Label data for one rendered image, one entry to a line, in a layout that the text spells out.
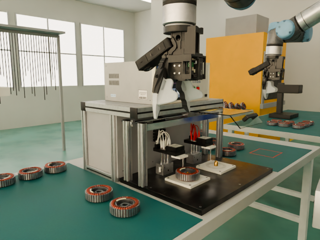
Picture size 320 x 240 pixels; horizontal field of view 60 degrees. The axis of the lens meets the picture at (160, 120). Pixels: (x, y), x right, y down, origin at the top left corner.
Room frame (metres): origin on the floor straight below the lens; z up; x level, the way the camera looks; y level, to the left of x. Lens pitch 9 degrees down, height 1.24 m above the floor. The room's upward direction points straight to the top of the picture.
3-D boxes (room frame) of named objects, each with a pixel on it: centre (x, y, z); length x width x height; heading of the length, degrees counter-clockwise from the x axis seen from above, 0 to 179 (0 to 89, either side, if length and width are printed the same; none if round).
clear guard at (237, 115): (1.46, -0.34, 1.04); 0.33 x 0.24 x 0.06; 46
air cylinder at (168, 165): (1.33, -0.02, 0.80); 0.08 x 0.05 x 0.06; 136
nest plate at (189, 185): (1.23, -0.13, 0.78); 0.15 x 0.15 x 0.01; 46
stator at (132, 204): (0.97, 0.13, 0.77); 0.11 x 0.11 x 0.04
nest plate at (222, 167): (1.40, -0.29, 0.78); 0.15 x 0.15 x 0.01; 46
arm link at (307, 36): (1.30, -0.62, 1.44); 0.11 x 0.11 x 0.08; 47
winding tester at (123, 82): (1.55, 0.01, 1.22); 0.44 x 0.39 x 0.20; 136
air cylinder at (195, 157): (1.50, -0.19, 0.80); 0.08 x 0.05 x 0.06; 136
